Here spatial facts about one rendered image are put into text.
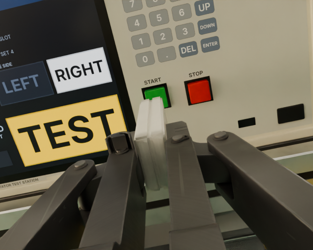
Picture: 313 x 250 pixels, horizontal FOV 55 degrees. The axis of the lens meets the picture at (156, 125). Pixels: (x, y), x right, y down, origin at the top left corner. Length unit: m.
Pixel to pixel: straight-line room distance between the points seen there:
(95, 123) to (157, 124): 0.14
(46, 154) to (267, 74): 0.21
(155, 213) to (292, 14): 0.21
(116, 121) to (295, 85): 0.16
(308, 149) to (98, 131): 0.19
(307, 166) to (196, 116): 0.10
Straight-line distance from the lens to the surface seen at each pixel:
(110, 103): 0.27
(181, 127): 0.16
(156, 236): 0.50
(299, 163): 0.29
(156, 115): 0.17
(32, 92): 0.29
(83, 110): 0.28
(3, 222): 0.32
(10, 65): 0.29
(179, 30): 0.26
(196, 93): 0.26
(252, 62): 0.28
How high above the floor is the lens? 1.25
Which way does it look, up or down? 19 degrees down
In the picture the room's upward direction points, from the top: 13 degrees counter-clockwise
